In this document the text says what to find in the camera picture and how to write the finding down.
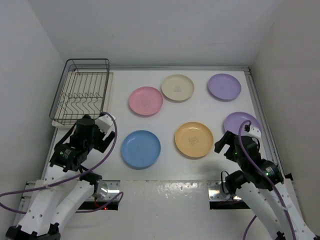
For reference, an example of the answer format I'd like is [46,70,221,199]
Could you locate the orange plate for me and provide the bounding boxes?
[174,121,214,158]

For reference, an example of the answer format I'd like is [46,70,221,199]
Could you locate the wire dish rack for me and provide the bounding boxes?
[49,58,112,128]

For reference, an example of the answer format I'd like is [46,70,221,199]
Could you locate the beige drip tray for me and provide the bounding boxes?
[50,70,113,128]

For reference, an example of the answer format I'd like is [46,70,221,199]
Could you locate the cream plate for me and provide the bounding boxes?
[160,74,195,102]

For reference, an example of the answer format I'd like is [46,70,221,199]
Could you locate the lilac plate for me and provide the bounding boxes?
[223,112,262,136]
[207,73,242,101]

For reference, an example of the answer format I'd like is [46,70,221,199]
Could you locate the metal base plate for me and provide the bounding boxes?
[207,181,242,202]
[86,180,121,202]

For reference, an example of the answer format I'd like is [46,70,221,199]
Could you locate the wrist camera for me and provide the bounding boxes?
[244,123,262,139]
[95,112,114,133]

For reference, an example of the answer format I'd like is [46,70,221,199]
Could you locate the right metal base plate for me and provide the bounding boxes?
[207,181,242,202]

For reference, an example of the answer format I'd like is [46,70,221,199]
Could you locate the pink plate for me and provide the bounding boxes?
[128,86,164,116]

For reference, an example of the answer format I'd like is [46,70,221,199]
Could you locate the blue plate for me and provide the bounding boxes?
[120,130,161,169]

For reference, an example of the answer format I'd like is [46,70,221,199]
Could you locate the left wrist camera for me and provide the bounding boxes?
[95,112,114,133]

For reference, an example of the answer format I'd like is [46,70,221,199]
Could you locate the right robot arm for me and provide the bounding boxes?
[214,131,320,240]

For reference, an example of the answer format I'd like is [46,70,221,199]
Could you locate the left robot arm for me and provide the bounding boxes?
[5,112,118,240]

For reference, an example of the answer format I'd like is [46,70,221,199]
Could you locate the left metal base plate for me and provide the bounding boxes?
[86,180,121,202]

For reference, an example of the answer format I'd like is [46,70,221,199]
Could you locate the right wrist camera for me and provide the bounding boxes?
[244,123,262,139]

